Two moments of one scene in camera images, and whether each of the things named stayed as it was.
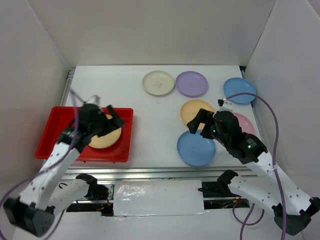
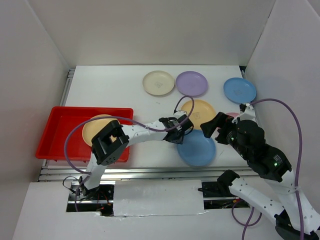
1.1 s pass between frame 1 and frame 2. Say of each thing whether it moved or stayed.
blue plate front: stayed
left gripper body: moved
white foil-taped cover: stayed
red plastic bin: stayed
